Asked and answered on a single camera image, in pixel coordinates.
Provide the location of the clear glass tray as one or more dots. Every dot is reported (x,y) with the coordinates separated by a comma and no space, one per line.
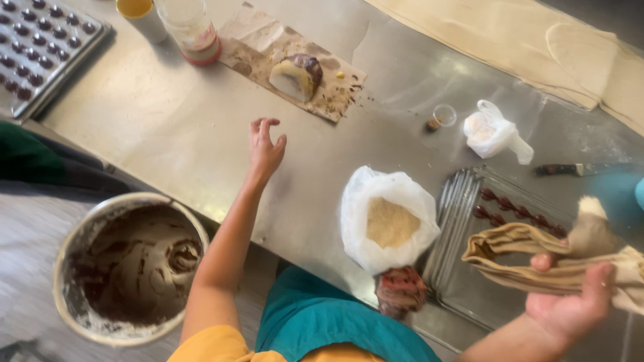
(465,289)

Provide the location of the group of dark chocolate balls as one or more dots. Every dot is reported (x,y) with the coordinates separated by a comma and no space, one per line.
(35,40)

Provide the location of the small clear plastic cup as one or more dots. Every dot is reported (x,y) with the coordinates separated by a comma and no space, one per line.
(443,116)

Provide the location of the clear jar with red lid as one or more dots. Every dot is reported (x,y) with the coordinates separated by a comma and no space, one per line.
(193,32)

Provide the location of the beige cloth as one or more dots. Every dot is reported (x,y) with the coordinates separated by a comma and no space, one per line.
(533,251)

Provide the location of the dark green black garment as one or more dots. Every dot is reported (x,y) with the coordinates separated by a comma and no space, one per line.
(45,161)

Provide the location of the teal blue object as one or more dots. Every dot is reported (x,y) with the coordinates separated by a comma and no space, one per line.
(616,191)

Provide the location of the person's right hand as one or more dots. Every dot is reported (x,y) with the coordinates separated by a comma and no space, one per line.
(568,309)

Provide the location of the row of chocolate pieces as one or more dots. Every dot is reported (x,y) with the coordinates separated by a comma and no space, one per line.
(505,206)

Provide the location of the person's left hand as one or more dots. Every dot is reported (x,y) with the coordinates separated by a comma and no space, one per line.
(264,151)

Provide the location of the white bag with crumbs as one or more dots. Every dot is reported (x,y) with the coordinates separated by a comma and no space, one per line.
(390,221)

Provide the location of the teal apron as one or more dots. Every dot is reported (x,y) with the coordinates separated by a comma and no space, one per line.
(322,322)

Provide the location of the metal baking tray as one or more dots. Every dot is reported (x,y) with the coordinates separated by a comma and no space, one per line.
(75,60)

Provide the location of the white cup with yellow lid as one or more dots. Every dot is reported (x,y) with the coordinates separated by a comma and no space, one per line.
(143,17)

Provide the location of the metal bowl with chocolate batter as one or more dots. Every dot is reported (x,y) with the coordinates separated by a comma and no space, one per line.
(131,266)

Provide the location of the rolled out dough sheet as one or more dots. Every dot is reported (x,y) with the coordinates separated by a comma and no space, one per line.
(528,45)

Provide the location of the brown paper sheet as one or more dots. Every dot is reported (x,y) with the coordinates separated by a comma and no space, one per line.
(261,60)

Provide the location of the small white plastic bag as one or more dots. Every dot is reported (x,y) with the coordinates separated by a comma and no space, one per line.
(490,131)

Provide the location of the dough lump with chocolate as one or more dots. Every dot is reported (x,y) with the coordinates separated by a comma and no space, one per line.
(297,76)

